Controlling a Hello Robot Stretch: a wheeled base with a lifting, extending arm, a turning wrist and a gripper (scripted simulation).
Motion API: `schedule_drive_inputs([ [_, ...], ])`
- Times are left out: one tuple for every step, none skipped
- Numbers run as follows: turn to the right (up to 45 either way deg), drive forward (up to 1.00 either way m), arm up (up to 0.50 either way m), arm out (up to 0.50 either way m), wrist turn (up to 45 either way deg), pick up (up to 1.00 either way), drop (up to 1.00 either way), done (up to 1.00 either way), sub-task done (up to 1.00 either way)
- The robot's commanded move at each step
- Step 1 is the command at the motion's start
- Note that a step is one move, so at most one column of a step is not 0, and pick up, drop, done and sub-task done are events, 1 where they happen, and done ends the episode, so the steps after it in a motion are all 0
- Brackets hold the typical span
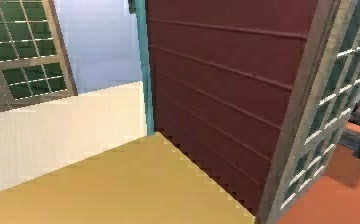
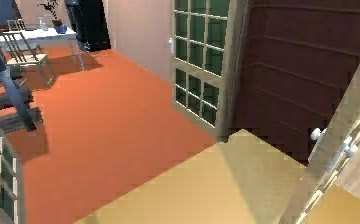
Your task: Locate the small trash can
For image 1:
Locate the grey framed glass panel door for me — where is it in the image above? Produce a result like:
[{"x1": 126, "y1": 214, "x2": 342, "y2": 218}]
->
[{"x1": 255, "y1": 0, "x2": 360, "y2": 224}]

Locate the brown framed grid window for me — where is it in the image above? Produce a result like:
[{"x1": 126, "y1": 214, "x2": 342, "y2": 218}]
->
[{"x1": 0, "y1": 0, "x2": 79, "y2": 116}]

